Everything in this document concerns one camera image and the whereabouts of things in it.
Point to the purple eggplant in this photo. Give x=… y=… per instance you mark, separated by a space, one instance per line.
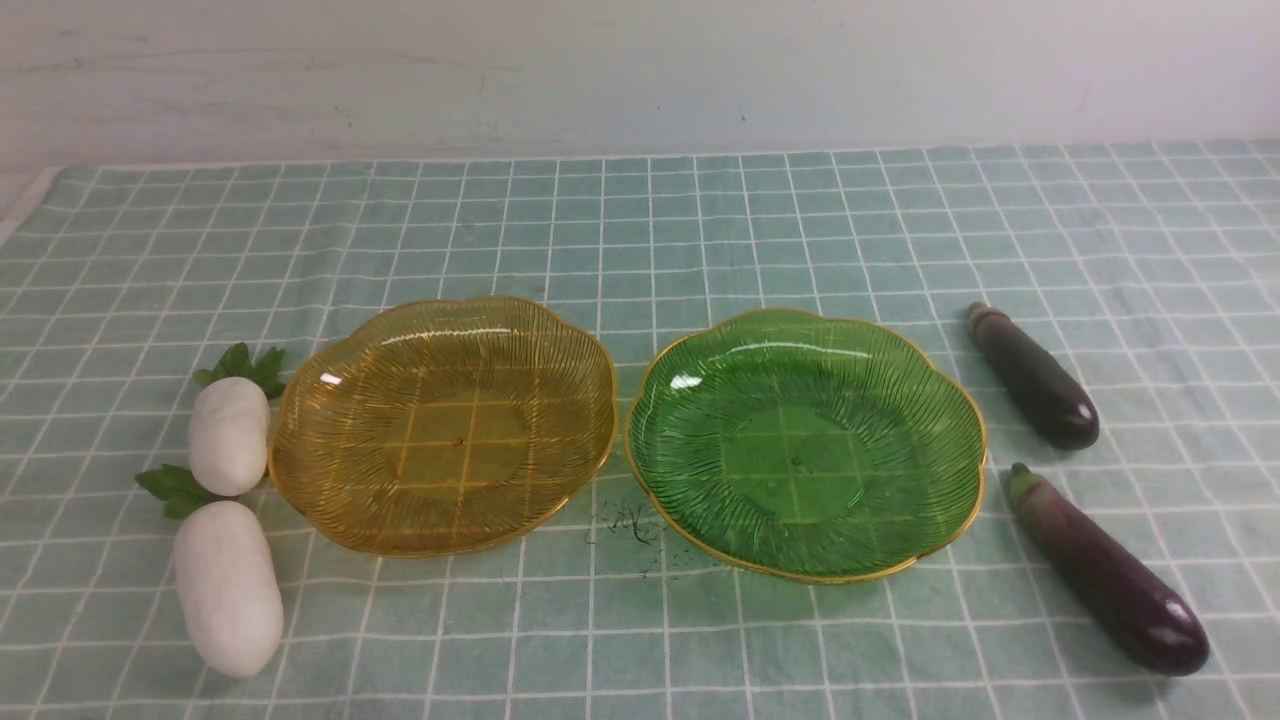
x=1041 y=389
x=1142 y=614

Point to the green checkered tablecloth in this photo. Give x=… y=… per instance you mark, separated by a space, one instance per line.
x=1149 y=270

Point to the white radish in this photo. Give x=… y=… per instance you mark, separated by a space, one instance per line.
x=228 y=433
x=224 y=573

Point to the green transparent plastic plate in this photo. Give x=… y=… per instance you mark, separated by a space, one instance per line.
x=821 y=450

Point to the yellow transparent plastic plate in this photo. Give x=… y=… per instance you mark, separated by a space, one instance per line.
x=445 y=426

